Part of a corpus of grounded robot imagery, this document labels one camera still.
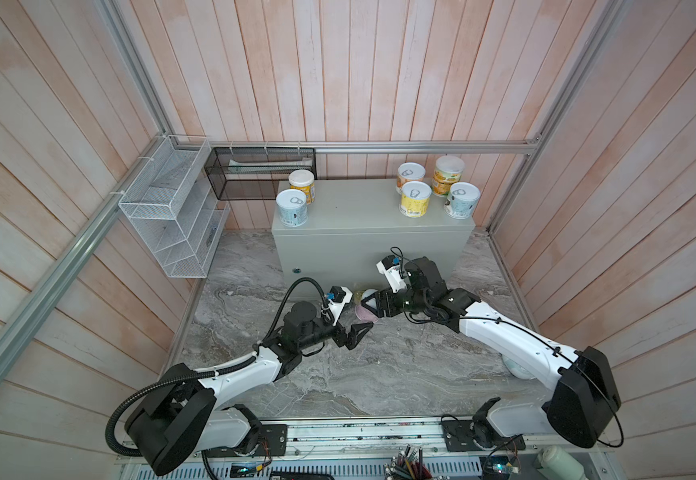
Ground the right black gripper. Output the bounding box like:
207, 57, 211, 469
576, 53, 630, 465
360, 284, 428, 316

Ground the white lid can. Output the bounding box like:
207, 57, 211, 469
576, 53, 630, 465
399, 181, 432, 218
444, 182, 481, 219
276, 189, 308, 228
396, 162, 426, 194
355, 289, 379, 322

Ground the orange green label can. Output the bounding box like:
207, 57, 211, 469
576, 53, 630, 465
432, 155, 465, 197

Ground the yellow label can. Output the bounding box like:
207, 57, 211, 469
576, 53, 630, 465
288, 169, 315, 204

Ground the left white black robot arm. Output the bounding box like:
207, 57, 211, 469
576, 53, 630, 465
105, 302, 373, 475

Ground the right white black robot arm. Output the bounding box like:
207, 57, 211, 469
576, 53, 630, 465
361, 255, 621, 449

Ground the grey metal cabinet box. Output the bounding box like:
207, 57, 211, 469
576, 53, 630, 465
272, 179, 475, 292

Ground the white round clock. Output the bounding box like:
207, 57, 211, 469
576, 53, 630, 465
501, 355, 535, 380

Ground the black mesh basket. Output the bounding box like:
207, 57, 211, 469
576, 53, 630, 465
204, 146, 318, 201

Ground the white cylinder object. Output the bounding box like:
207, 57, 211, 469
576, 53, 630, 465
534, 446, 588, 480

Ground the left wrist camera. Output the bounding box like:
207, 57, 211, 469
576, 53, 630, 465
325, 286, 353, 326

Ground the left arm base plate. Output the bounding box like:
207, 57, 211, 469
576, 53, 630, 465
207, 423, 288, 458

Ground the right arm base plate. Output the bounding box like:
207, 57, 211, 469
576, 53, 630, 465
440, 397, 526, 452

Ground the black corrugated cable hose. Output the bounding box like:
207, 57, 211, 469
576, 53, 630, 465
104, 276, 328, 457

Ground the white wire mesh shelf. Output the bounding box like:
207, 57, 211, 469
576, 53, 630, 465
119, 135, 229, 279

